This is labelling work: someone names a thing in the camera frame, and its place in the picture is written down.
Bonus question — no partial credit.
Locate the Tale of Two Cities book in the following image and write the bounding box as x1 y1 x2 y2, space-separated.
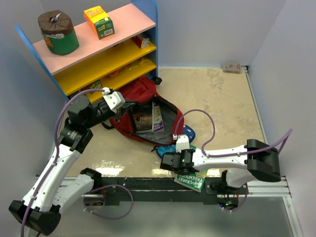
132 103 154 133

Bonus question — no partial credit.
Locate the green Treehouse book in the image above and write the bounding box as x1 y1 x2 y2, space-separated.
173 144 208 194

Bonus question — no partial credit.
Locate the purple Treehouse book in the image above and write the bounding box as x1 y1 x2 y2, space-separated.
153 101 164 132

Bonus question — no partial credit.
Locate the red backpack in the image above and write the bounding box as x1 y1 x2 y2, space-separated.
102 76 184 146

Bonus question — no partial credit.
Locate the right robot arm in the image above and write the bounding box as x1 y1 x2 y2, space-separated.
160 139 281 194

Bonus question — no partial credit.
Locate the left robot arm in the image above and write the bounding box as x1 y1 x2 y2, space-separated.
8 92 135 236

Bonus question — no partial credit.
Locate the blue dinosaur pencil case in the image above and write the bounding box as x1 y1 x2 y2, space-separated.
151 125 196 158

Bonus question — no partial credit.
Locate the green sponge box upper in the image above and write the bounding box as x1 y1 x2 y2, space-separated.
87 80 102 89

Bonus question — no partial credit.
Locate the colourful shelf unit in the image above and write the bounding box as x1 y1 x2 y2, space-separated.
15 0 158 99

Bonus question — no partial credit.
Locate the red white box on shelf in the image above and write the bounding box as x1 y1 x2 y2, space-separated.
131 34 150 49

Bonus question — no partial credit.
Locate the orange green sponge box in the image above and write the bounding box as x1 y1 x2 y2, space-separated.
83 6 115 40

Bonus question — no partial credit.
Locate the green brown wrapped roll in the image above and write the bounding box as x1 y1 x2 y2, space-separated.
38 10 79 55

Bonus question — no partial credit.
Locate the small pink card box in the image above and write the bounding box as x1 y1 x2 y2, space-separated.
222 61 242 74

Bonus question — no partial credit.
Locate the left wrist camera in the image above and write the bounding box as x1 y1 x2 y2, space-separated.
102 90 125 113

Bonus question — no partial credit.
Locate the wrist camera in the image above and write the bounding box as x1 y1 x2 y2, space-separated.
175 134 190 153
102 90 125 113

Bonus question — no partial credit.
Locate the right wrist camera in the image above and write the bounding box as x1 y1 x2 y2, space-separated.
175 134 190 153

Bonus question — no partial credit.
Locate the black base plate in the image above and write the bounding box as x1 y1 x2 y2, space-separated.
83 177 248 206

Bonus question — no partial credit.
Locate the aluminium rail frame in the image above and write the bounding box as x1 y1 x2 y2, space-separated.
18 65 303 237

